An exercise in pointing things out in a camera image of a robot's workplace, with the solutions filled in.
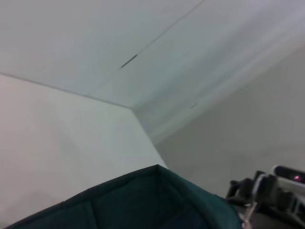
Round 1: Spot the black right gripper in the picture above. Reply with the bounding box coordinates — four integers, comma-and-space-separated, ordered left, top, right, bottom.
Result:
225, 174, 305, 229

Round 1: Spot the dark teal insulated lunch bag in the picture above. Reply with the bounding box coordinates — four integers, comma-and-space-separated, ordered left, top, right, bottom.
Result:
4, 164, 258, 229

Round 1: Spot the white partition board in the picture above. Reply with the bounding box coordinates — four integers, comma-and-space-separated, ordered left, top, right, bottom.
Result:
0, 0, 305, 169

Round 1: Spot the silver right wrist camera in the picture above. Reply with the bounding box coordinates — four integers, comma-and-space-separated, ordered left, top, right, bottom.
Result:
273, 164, 305, 185

